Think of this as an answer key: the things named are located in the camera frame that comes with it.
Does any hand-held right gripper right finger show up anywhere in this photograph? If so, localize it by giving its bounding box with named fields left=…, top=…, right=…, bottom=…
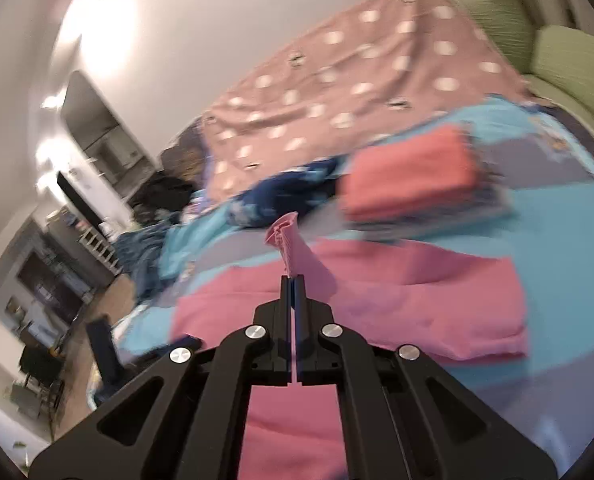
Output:
left=295, top=274, right=558, bottom=480

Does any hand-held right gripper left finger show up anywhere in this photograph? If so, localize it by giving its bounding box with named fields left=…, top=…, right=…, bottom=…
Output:
left=29, top=275, right=295, bottom=480

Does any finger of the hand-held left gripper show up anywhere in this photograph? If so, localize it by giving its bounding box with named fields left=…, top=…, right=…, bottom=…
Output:
left=86, top=316, right=125, bottom=393
left=127, top=334, right=204, bottom=368

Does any pink garment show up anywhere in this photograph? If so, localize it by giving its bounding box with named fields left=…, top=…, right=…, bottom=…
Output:
left=169, top=212, right=528, bottom=480

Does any stack of grey folded clothes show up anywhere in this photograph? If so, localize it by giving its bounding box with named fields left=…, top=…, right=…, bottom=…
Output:
left=347, top=127, right=513, bottom=235

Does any dark cabinet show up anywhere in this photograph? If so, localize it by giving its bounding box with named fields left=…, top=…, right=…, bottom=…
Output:
left=14, top=227, right=95, bottom=323

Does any blue denim cloth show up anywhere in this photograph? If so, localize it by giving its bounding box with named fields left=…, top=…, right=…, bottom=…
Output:
left=113, top=221, right=179, bottom=303

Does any white shelf unit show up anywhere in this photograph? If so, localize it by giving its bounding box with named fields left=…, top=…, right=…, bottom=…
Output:
left=78, top=224, right=124, bottom=277

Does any navy star print garment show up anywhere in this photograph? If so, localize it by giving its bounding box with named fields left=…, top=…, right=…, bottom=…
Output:
left=224, top=155, right=348, bottom=228

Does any black bag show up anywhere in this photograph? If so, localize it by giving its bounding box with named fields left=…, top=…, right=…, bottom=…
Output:
left=128, top=170, right=199, bottom=227

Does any black television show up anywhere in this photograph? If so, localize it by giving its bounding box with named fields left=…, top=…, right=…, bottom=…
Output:
left=56, top=170, right=104, bottom=229

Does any coral folded garment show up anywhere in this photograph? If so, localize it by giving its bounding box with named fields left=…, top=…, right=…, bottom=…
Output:
left=339, top=125, right=480, bottom=221

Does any brown patterned bed board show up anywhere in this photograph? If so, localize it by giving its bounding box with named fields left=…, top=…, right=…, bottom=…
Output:
left=161, top=119, right=209, bottom=183

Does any pink polka dot blanket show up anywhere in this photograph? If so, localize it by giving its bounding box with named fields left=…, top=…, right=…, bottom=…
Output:
left=199, top=0, right=530, bottom=206

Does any blue geometric print blanket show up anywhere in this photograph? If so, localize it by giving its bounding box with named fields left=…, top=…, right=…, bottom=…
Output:
left=92, top=95, right=594, bottom=480

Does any green pillow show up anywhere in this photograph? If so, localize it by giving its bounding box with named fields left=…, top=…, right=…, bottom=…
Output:
left=452, top=0, right=537, bottom=75
left=524, top=25, right=594, bottom=158

